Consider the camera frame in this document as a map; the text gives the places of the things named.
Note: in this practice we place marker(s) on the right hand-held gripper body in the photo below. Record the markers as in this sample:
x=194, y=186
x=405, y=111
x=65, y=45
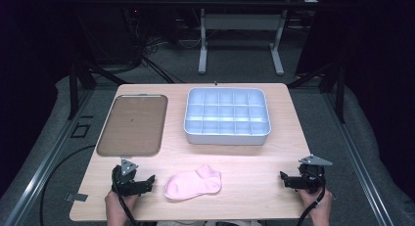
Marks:
x=310, y=180

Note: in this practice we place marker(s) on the white compartment storage box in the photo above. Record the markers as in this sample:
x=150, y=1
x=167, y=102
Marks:
x=226, y=115

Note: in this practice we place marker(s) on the aluminium floor rail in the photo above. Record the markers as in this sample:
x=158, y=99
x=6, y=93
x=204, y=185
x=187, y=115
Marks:
x=42, y=167
x=359, y=160

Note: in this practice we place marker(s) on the person's left hand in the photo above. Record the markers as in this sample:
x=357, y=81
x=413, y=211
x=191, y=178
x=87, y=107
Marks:
x=115, y=208

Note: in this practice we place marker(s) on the brown flat lid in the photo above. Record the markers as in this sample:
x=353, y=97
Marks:
x=133, y=125

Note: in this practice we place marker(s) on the white desk with metal legs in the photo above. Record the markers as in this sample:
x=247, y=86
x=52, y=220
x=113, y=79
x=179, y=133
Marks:
x=241, y=22

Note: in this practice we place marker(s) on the person's light clothing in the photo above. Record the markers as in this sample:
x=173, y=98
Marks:
x=208, y=223

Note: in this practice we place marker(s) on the pink sock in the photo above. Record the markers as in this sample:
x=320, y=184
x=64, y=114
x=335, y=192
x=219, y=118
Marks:
x=193, y=185

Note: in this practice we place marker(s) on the person's right hand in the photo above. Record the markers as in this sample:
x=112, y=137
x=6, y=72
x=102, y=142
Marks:
x=318, y=208

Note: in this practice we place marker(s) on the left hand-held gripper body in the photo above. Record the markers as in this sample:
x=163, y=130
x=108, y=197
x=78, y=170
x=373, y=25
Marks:
x=125, y=182

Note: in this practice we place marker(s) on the black metal frame stand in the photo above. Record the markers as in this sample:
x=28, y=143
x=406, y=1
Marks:
x=329, y=82
x=84, y=72

